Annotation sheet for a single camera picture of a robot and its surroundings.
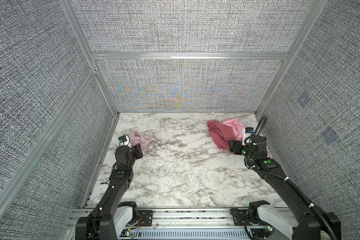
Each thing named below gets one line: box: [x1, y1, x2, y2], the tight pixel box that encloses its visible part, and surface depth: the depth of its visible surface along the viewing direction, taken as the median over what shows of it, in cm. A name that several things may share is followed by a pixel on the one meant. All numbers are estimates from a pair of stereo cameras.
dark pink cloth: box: [207, 120, 236, 151], surface depth 101 cm
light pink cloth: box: [129, 131, 154, 156], surface depth 100 cm
